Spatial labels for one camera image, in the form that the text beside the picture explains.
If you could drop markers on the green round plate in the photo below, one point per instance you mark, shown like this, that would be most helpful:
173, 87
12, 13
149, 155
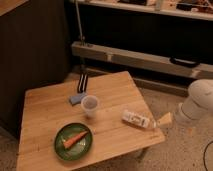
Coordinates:
77, 150

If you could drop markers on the clear plastic cup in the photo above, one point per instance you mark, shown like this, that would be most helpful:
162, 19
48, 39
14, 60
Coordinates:
89, 105

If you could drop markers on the black handle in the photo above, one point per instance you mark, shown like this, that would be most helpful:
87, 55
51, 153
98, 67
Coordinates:
189, 64

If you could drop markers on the long grey wooden beam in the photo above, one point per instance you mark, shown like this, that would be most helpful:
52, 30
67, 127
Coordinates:
140, 60

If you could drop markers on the blue sponge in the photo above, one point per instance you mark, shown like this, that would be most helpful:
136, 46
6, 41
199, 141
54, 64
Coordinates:
76, 99

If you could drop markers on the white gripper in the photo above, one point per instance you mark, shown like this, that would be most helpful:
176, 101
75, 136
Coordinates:
183, 116

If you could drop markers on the cluttered shelf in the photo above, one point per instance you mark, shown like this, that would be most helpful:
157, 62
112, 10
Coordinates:
194, 9

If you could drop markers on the black white striped object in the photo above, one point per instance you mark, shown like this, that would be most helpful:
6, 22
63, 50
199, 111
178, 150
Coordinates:
82, 84

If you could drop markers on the orange carrot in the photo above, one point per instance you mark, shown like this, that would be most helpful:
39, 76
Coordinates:
68, 143

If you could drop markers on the metal pole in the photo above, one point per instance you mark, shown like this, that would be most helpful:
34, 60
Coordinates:
82, 39

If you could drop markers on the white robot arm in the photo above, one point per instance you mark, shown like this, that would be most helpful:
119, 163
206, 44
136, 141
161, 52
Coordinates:
198, 103

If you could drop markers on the small white bottle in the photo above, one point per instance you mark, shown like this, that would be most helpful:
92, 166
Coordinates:
138, 120

